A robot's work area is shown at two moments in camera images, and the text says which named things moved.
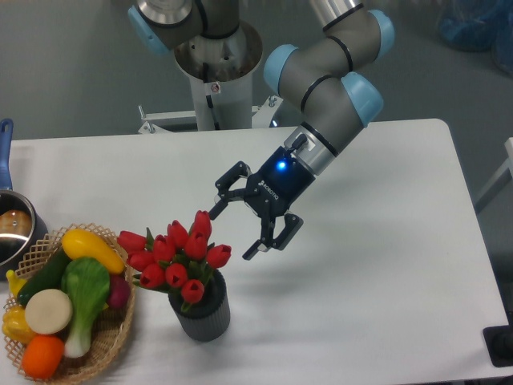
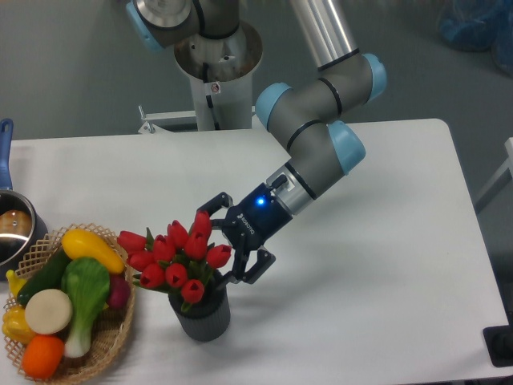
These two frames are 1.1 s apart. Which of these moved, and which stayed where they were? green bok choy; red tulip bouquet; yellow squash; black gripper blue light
Moved: black gripper blue light
Stayed: red tulip bouquet; green bok choy; yellow squash
